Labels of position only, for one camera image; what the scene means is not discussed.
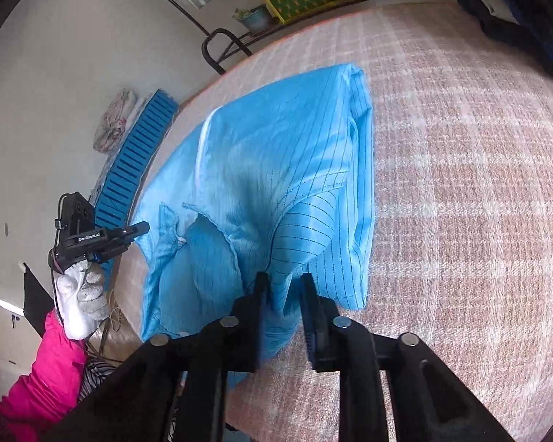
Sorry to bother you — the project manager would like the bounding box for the blue slatted plastic panel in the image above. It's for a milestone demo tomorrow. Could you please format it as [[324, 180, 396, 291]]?
[[93, 90, 180, 277]]

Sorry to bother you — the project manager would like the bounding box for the person's left forearm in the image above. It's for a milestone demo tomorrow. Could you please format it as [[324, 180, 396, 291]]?
[[0, 308, 90, 442]]

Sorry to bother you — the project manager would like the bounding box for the floral fabric bag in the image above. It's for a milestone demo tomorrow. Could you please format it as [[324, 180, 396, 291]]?
[[93, 88, 146, 154]]

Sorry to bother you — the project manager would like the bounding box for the dark blue jacket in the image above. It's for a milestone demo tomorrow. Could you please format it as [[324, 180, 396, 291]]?
[[452, 0, 553, 79]]

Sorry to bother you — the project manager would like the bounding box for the person's left hand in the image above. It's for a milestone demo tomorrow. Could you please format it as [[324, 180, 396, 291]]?
[[54, 258, 110, 339]]

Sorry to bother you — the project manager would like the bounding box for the striped cloth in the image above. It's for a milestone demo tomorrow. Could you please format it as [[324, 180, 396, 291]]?
[[76, 357, 118, 406]]

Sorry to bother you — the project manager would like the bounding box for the blue striped garment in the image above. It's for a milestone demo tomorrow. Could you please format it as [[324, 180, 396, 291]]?
[[131, 62, 376, 378]]

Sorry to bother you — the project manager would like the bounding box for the beige plaid blanket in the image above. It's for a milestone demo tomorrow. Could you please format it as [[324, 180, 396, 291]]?
[[115, 0, 553, 442]]

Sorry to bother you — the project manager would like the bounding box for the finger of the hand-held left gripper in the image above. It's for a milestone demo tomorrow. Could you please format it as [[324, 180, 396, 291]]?
[[91, 243, 131, 264], [120, 222, 150, 243]]

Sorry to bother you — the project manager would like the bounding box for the black flat panel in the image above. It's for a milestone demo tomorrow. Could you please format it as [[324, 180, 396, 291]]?
[[22, 262, 56, 338]]

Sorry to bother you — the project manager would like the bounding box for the black metal rack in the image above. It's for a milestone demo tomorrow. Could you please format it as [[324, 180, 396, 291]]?
[[117, 0, 457, 74]]

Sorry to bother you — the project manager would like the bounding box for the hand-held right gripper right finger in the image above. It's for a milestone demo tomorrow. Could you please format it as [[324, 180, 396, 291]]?
[[299, 273, 517, 442]]

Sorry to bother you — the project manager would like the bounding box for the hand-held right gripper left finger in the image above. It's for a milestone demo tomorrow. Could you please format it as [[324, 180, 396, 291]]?
[[41, 271, 270, 442]]

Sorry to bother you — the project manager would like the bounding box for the small potted plant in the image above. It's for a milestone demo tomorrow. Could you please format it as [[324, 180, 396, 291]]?
[[233, 4, 274, 34]]

